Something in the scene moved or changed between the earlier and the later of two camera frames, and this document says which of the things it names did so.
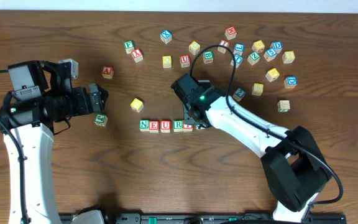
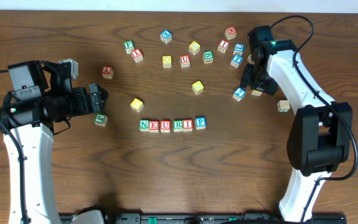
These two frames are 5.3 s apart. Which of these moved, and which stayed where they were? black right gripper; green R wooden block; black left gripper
Moved: black right gripper
Stayed: green R wooden block; black left gripper
